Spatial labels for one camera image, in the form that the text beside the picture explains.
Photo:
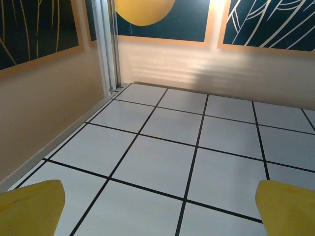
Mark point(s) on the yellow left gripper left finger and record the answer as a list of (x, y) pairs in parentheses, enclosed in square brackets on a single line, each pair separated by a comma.
[(29, 211)]

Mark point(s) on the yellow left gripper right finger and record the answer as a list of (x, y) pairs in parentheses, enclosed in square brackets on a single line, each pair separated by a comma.
[(288, 211)]

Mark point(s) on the beige circle gold lines panel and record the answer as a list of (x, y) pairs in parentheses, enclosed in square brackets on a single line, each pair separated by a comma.
[(37, 24)]

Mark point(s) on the aluminium table side rail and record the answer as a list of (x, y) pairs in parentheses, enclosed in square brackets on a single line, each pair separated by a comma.
[(61, 138)]

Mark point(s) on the aluminium frame post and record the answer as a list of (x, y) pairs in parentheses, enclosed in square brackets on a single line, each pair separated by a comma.
[(108, 49)]

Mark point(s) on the yellow oval wall panel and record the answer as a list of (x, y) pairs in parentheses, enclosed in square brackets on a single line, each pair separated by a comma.
[(172, 24)]

